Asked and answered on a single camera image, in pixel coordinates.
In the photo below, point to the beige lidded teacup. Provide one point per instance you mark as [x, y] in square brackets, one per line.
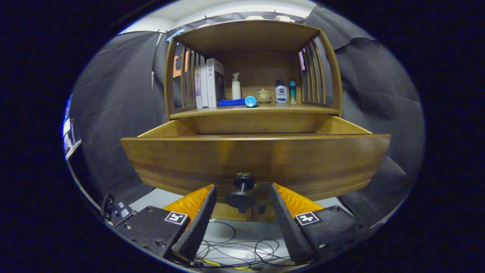
[263, 95]

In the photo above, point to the teal bottle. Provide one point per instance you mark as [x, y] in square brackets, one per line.
[292, 93]

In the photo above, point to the grey black book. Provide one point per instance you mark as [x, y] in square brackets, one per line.
[215, 83]

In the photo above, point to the white pump bottle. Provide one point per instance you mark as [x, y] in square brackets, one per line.
[236, 90]

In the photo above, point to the purple book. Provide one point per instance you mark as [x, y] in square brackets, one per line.
[197, 89]

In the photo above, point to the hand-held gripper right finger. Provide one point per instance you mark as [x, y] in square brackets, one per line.
[290, 227]

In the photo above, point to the blue cloth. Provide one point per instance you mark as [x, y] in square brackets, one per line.
[229, 102]

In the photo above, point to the white book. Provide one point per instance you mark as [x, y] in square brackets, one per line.
[204, 87]

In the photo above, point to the blue white cream tube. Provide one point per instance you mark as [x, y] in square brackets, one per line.
[250, 101]

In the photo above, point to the white shelf with items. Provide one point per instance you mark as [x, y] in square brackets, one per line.
[72, 149]

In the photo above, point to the wooden drawer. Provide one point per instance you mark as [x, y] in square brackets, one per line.
[303, 163]

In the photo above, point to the wooden countertop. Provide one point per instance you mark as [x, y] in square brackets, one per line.
[288, 109]

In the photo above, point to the wooden cabinet door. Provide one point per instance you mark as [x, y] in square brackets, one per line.
[223, 217]
[269, 216]

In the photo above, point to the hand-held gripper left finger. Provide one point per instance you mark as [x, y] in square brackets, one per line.
[197, 227]

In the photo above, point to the wooden cabinet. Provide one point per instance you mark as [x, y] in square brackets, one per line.
[246, 38]

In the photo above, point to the black drawer knob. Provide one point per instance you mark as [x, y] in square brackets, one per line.
[240, 199]

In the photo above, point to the white blue lotion bottle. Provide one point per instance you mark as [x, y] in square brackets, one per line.
[281, 94]

